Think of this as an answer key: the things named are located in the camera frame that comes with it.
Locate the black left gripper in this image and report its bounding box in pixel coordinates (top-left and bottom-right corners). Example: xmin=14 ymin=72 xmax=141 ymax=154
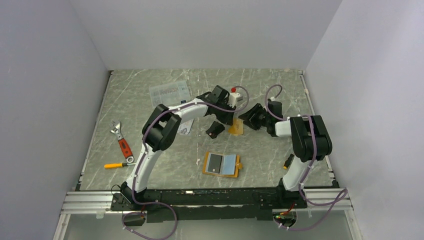
xmin=215 ymin=101 xmax=237 ymax=127

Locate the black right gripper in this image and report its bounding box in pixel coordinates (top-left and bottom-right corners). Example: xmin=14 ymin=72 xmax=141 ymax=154
xmin=238 ymin=104 xmax=271 ymax=132

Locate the small orange card sleeve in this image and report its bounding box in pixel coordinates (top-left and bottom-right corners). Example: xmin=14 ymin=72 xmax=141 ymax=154
xmin=228 ymin=118 xmax=244 ymax=136

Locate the black VIP card top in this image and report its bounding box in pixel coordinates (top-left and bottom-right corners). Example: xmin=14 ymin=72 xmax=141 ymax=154
xmin=206 ymin=153 xmax=223 ymax=174

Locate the orange leather card holder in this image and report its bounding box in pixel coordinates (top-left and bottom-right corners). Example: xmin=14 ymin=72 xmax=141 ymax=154
xmin=202 ymin=152 xmax=243 ymax=178

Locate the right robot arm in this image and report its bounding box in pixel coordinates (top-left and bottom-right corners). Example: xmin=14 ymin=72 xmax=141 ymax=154
xmin=238 ymin=99 xmax=333 ymax=208

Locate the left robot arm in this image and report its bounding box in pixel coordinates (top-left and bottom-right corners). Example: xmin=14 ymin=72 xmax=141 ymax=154
xmin=121 ymin=85 xmax=243 ymax=210

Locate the silver VIP card bottom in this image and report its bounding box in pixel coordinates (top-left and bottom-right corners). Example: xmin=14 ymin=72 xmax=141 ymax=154
xmin=177 ymin=119 xmax=194 ymax=136

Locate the clear plastic organizer box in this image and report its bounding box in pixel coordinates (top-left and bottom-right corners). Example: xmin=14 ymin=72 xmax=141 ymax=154
xmin=149 ymin=80 xmax=192 ymax=108

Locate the yellow-tipped small tool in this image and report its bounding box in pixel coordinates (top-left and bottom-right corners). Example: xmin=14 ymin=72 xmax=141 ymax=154
xmin=283 ymin=153 xmax=295 ymax=170

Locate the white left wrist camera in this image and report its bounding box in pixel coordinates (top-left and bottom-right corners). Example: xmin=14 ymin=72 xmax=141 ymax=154
xmin=228 ymin=87 xmax=243 ymax=108

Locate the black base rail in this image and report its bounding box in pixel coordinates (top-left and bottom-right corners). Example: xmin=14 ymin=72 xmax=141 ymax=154
xmin=110 ymin=186 xmax=307 ymax=223

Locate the red-handled adjustable wrench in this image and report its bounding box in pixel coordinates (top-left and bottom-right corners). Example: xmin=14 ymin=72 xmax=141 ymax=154
xmin=110 ymin=120 xmax=135 ymax=164

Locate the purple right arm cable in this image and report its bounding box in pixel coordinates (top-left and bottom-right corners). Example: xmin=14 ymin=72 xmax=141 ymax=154
xmin=264 ymin=84 xmax=349 ymax=232

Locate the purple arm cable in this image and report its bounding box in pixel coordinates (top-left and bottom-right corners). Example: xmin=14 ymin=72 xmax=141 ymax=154
xmin=121 ymin=86 xmax=250 ymax=240
xmin=264 ymin=84 xmax=349 ymax=232

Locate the orange-handled screwdriver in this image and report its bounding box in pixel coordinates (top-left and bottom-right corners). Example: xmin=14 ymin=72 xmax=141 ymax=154
xmin=104 ymin=162 xmax=135 ymax=169

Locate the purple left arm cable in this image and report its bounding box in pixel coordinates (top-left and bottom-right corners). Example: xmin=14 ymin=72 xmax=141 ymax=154
xmin=121 ymin=86 xmax=250 ymax=240

